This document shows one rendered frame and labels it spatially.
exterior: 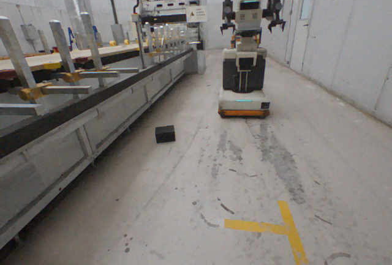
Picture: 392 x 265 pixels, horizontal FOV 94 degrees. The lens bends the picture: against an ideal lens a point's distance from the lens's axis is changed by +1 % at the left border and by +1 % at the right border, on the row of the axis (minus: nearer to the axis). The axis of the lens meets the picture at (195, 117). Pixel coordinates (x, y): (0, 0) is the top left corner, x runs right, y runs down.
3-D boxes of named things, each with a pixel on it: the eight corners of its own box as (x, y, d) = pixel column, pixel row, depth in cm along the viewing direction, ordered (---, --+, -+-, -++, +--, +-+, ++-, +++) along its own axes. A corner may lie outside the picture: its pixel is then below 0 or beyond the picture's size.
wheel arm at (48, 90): (94, 93, 86) (91, 84, 85) (89, 95, 83) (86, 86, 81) (17, 93, 93) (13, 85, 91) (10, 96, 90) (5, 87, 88)
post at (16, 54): (52, 124, 93) (7, 16, 73) (46, 127, 90) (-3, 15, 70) (47, 124, 93) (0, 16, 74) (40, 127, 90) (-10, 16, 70)
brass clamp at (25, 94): (56, 92, 93) (52, 82, 91) (31, 101, 81) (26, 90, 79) (46, 92, 94) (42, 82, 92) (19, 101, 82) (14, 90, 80)
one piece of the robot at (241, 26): (234, 44, 210) (234, 22, 201) (259, 43, 205) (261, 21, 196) (234, 44, 195) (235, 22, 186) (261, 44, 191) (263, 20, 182)
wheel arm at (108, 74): (120, 78, 108) (119, 70, 106) (117, 79, 105) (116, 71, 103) (56, 79, 115) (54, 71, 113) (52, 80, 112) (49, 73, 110)
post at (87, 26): (107, 87, 135) (89, 12, 116) (105, 88, 132) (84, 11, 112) (103, 87, 136) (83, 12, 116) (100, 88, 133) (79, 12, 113)
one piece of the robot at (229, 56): (222, 92, 283) (223, 33, 249) (260, 92, 274) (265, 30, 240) (222, 100, 253) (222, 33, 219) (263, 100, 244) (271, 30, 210)
